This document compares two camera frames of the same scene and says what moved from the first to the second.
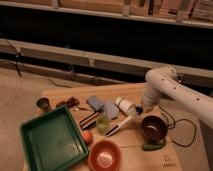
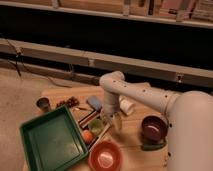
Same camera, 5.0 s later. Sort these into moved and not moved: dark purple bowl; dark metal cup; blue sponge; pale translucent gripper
Moved: pale translucent gripper
Not moved: dark purple bowl; dark metal cup; blue sponge
